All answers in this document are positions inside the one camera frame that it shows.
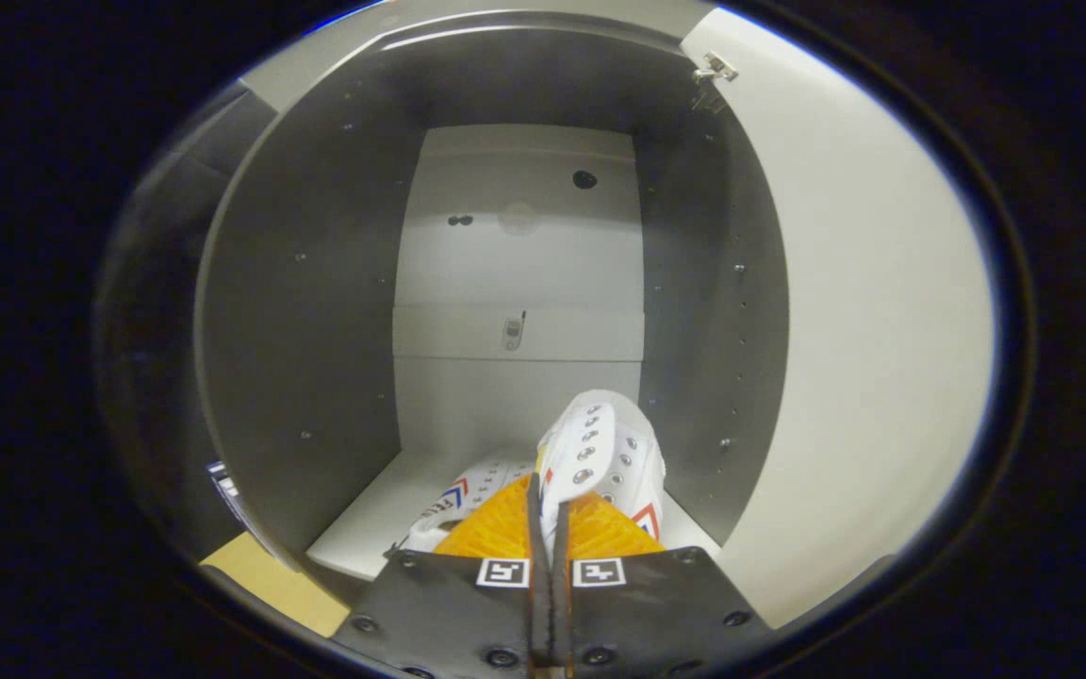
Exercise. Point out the metal door hinge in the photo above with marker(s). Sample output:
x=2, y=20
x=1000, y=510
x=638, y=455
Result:
x=715, y=68

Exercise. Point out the white shoe with eyelets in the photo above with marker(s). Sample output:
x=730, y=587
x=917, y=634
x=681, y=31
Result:
x=482, y=486
x=600, y=443

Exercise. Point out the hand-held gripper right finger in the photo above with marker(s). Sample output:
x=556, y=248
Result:
x=666, y=613

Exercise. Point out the black backdrop cloth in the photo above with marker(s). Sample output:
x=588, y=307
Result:
x=166, y=283

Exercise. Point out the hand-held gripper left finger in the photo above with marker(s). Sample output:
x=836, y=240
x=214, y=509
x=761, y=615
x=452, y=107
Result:
x=439, y=613

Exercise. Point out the grey shoe cabinet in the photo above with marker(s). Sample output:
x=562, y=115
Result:
x=298, y=330

